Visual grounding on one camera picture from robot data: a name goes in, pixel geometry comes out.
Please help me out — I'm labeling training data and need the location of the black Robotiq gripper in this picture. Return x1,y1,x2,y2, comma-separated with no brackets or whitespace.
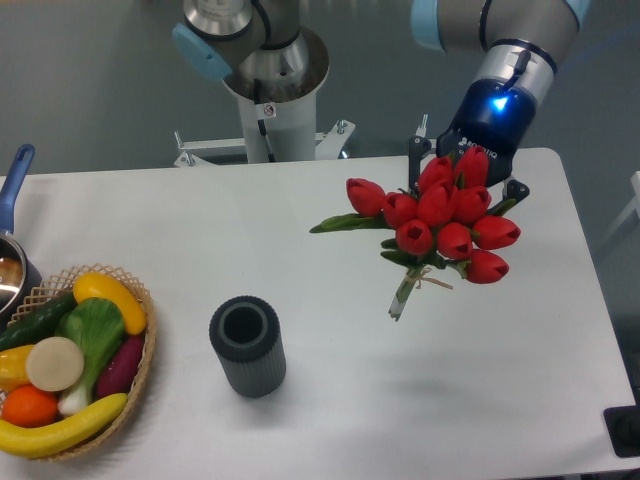
408,79,536,216

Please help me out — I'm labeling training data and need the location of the red tulip bouquet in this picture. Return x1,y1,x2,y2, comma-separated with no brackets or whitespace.
311,147,521,320

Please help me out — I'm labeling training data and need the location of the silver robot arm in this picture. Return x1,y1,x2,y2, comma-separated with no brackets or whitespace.
172,1,589,213

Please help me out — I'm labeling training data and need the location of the dark grey ribbed vase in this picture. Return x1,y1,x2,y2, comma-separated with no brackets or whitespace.
209,295,287,398

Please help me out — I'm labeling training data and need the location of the black device at edge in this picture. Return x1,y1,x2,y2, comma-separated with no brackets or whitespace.
603,405,639,458

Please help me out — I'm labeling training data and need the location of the woven wicker basket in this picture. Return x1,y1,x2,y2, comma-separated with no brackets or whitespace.
9,264,157,461

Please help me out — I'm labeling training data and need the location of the green bok choy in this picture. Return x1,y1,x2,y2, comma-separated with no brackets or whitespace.
55,298,125,417

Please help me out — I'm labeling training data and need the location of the purple sweet potato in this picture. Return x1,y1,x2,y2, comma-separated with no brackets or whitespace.
95,336,144,399

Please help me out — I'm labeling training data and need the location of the beige round slice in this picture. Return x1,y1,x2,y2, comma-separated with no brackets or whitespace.
25,336,84,392

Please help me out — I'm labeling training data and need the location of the green cucumber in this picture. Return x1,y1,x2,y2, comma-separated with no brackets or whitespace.
1,292,77,351

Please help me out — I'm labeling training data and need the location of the yellow bell pepper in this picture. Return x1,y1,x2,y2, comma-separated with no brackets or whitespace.
0,344,34,392

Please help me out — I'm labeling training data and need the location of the orange fruit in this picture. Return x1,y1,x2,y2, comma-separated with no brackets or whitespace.
1,385,58,428

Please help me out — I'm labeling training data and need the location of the yellow banana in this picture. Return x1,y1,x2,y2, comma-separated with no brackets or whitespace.
1,393,128,459

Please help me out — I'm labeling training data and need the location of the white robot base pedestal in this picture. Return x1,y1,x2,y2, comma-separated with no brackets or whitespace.
172,24,356,163

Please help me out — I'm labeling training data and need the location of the blue handled saucepan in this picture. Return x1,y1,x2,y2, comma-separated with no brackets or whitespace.
1,144,41,332

